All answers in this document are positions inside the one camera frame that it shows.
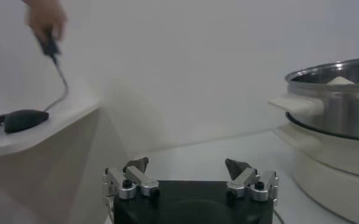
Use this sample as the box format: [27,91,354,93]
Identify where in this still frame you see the white steamed baozi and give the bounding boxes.
[325,75,356,86]

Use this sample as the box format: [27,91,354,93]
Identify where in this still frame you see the white side table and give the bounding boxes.
[0,79,143,224]

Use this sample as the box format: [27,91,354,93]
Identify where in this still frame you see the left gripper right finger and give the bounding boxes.
[224,158,280,203]

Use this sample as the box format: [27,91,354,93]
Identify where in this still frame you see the stainless steel steamer basket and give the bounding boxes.
[284,56,359,143]

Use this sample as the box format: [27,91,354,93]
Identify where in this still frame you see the person's bare hand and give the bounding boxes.
[22,0,68,42]

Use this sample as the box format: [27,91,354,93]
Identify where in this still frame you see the black usb cable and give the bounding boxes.
[43,53,70,113]

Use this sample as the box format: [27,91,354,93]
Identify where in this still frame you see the cream electric cooker base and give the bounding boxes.
[267,93,359,224]

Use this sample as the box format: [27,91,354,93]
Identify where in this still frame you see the black computer mouse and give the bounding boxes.
[3,108,50,135]

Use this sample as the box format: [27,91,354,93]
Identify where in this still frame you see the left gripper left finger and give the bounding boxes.
[102,156,161,201]

